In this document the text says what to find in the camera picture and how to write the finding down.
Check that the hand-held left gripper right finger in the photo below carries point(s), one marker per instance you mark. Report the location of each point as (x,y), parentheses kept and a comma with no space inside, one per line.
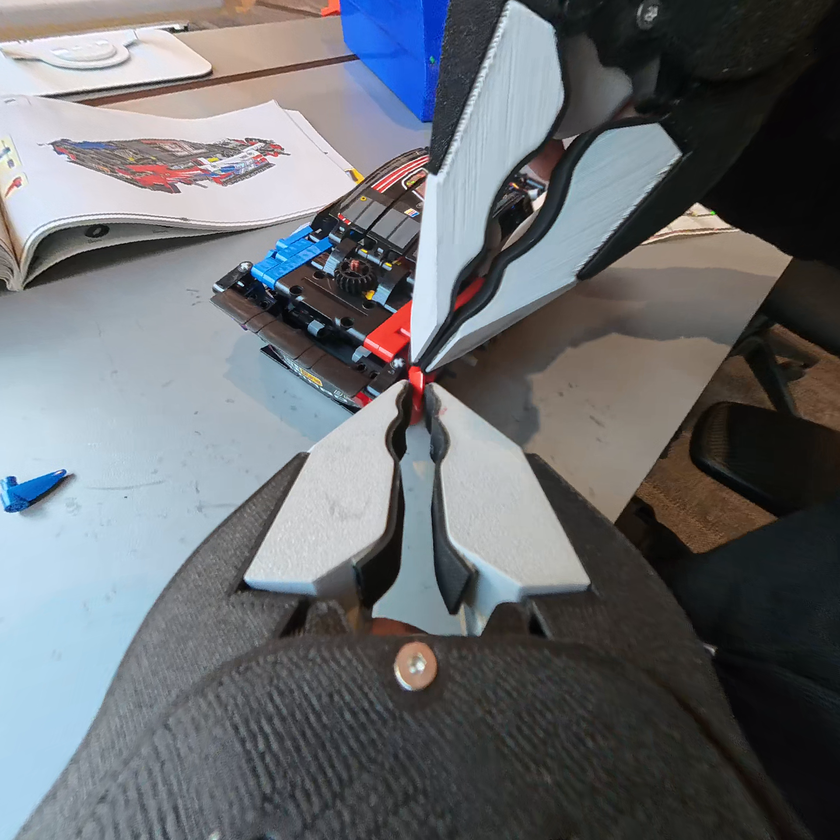
(512,525)

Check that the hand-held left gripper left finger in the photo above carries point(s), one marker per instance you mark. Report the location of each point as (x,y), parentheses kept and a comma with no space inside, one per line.
(321,518)

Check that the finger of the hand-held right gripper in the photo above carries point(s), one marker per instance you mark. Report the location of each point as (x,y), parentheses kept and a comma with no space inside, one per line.
(485,131)
(590,216)

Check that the holographic sticker sheet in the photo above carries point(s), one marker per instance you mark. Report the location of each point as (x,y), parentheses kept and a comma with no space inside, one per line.
(695,226)

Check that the red pointed toy piece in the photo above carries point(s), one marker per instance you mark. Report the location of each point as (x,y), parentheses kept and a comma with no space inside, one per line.
(417,394)

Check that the red white blue toy car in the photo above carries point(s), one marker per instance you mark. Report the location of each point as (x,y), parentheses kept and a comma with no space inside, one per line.
(315,295)

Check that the blue curved toy brick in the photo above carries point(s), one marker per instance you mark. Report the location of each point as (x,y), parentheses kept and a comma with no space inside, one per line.
(29,489)

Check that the instruction booklet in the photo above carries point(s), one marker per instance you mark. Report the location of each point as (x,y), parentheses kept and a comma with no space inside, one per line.
(164,184)

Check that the person's right forearm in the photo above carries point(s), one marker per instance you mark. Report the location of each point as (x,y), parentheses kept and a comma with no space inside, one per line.
(787,203)

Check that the blue plastic bin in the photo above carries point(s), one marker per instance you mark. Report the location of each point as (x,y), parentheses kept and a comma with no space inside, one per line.
(387,52)

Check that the black office chair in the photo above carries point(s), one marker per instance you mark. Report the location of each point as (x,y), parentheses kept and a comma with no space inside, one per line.
(794,328)
(768,459)

